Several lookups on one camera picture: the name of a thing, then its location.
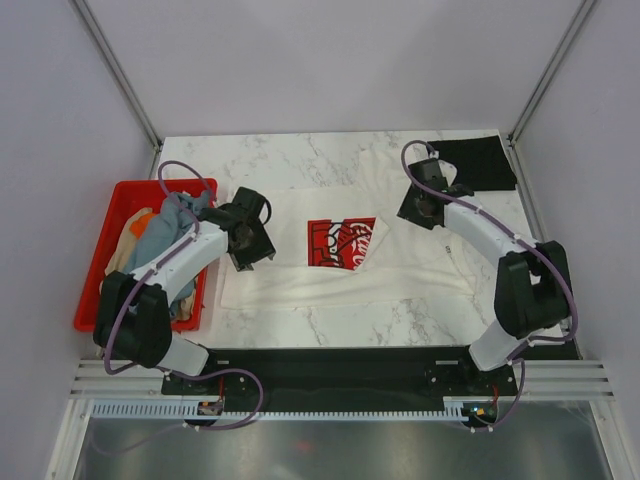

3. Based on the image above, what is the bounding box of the left aluminium frame post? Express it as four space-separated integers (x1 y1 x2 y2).
69 0 163 153

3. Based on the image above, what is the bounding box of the folded black t-shirt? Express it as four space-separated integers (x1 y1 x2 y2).
430 135 517 192

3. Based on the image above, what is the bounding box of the red plastic bin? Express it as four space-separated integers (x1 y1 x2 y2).
73 178 207 333

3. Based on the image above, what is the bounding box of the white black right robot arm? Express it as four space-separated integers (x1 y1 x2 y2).
402 159 577 394

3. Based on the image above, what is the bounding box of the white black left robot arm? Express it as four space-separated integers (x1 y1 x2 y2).
93 187 276 393

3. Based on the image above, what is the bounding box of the white t-shirt red print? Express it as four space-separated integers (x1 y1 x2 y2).
221 150 475 310

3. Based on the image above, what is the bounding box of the aluminium frame post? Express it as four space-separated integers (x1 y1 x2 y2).
506 0 599 149
69 0 163 153

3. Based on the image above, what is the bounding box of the light blue t-shirt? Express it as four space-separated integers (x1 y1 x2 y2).
122 190 211 307

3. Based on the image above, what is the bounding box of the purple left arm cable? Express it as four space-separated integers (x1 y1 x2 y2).
102 159 216 376

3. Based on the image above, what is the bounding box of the right aluminium frame post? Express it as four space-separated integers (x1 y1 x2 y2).
506 0 599 149

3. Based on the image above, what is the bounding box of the beige t-shirt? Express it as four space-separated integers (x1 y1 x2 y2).
104 208 196 322

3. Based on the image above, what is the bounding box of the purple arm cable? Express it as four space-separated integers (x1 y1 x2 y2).
401 139 581 371
102 159 216 376

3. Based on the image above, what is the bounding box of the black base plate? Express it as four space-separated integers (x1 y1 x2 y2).
162 347 517 412

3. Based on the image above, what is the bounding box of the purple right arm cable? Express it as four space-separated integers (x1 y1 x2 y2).
401 139 581 371

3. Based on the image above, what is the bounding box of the white slotted cable duct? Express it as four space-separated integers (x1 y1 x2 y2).
91 399 468 422

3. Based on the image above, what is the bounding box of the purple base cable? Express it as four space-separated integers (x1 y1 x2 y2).
180 367 265 434

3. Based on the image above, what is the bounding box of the orange garment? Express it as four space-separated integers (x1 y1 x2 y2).
129 212 155 239

